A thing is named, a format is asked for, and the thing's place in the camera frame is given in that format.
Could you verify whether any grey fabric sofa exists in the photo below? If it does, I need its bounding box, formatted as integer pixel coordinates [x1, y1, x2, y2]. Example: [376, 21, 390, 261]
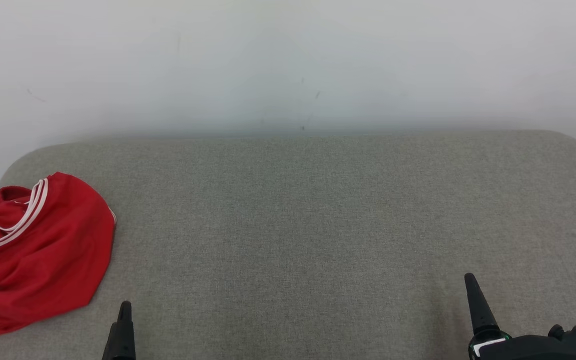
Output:
[0, 130, 576, 360]

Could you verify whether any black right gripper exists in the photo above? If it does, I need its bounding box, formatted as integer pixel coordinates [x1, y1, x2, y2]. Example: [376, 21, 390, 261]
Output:
[464, 273, 552, 360]

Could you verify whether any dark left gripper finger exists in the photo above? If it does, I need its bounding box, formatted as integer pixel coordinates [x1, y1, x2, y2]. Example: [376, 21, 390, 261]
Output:
[116, 301, 136, 360]
[102, 322, 119, 360]

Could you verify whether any red jersey with white trim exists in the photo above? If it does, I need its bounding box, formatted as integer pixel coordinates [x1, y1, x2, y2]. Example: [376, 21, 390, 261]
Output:
[0, 172, 117, 337]

